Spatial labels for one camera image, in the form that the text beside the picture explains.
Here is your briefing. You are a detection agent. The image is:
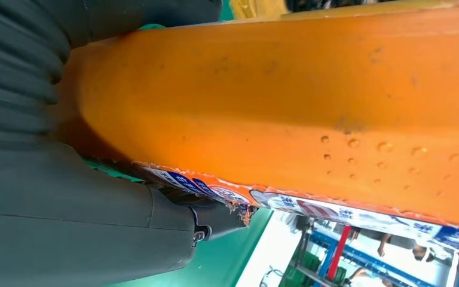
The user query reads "white table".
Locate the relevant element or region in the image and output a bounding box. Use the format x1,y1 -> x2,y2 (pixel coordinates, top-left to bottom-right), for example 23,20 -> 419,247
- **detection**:
235,210 -> 313,287

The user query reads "green crate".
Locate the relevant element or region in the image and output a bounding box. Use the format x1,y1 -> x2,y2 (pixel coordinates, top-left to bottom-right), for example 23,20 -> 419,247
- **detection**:
283,251 -> 347,287

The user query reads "blue metal rack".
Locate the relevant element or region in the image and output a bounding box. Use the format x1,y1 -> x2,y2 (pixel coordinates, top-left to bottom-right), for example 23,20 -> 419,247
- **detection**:
310,230 -> 436,287

